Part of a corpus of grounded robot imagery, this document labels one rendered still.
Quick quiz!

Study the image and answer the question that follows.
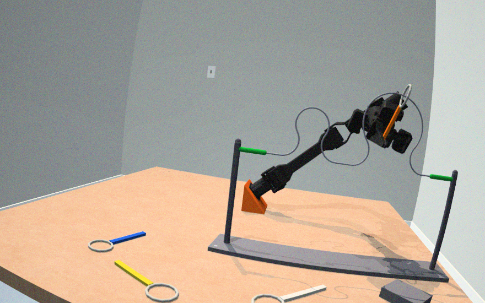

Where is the white ring with blue handle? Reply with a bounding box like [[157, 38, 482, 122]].
[[88, 231, 146, 252]]

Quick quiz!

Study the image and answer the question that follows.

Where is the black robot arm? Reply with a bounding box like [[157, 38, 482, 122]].
[[249, 94, 408, 201]]

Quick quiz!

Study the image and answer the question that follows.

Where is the white ring with straight handle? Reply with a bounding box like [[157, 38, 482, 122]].
[[251, 285, 327, 303]]

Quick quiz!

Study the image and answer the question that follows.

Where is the grey hoop with yellow handle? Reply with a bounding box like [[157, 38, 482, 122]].
[[114, 260, 179, 302]]

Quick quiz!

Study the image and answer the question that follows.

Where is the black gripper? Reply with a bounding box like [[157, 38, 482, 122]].
[[348, 109, 413, 154]]

